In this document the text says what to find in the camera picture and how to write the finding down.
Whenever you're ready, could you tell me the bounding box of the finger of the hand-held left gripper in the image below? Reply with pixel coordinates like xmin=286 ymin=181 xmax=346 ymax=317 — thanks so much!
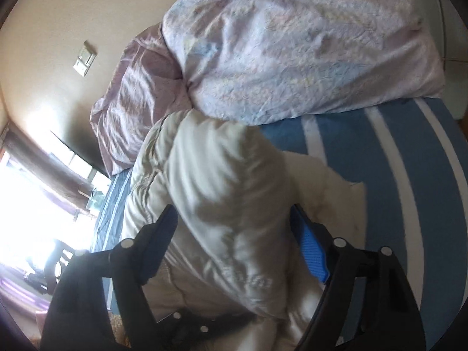
xmin=161 ymin=309 xmax=257 ymax=341

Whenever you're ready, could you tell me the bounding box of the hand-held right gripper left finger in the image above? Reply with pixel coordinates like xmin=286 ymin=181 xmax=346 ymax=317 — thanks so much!
xmin=40 ymin=204 xmax=180 ymax=351

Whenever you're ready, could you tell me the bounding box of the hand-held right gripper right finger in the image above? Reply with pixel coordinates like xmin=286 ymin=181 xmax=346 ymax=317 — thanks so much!
xmin=290 ymin=204 xmax=427 ymax=351

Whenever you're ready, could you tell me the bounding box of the beige puffer jacket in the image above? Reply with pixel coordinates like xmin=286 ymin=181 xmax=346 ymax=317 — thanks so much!
xmin=110 ymin=110 xmax=368 ymax=351

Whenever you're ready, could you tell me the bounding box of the blue striped bed sheet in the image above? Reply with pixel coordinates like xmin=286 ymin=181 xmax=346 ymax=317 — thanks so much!
xmin=93 ymin=97 xmax=468 ymax=351

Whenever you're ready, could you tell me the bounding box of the dark chair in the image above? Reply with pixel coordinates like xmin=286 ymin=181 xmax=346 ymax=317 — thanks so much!
xmin=43 ymin=239 xmax=90 ymax=290

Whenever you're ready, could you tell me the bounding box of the brown curtain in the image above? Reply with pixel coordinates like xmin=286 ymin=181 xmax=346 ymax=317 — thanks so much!
xmin=0 ymin=121 xmax=94 ymax=214

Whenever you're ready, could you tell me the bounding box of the lilac crinkled duvet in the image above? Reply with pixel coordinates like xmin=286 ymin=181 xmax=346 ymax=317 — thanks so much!
xmin=90 ymin=0 xmax=447 ymax=176

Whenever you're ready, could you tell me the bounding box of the white wall socket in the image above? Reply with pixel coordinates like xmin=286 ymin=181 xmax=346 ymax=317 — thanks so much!
xmin=72 ymin=56 xmax=91 ymax=78

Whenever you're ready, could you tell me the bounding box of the white light switch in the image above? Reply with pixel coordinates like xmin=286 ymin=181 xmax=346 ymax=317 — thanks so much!
xmin=80 ymin=40 xmax=98 ymax=63

